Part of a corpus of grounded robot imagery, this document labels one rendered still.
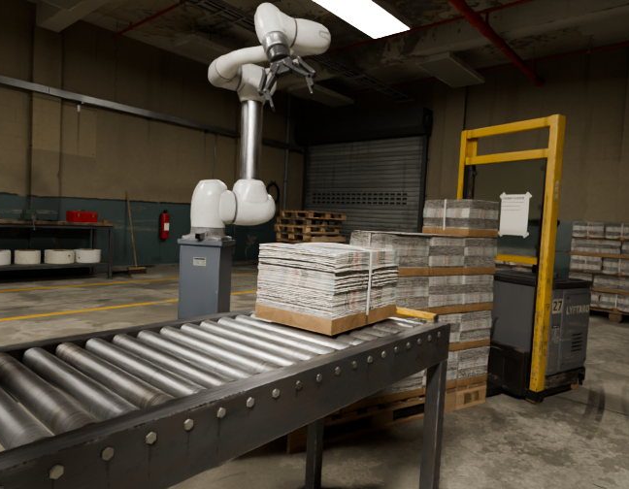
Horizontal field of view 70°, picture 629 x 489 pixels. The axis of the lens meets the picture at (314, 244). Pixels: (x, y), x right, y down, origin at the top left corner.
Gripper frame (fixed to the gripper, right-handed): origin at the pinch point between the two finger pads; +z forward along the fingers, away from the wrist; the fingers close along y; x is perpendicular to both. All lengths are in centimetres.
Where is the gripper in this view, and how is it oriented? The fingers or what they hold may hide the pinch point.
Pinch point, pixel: (291, 99)
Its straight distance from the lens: 155.4
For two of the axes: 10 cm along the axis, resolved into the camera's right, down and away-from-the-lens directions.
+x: -1.7, -3.2, -9.3
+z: 2.5, 9.0, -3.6
